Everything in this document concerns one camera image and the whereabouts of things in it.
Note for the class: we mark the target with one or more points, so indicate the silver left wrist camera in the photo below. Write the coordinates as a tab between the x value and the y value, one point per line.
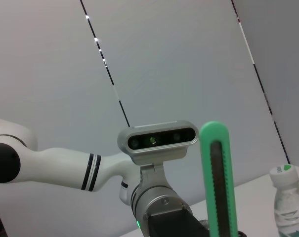
159	140

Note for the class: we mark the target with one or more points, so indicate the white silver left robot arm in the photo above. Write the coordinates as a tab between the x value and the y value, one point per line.
65	168

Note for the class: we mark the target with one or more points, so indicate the clear green-label plastic bottle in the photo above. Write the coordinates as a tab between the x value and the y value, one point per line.
290	197

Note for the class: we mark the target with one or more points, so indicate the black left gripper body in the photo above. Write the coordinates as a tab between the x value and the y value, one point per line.
174	224

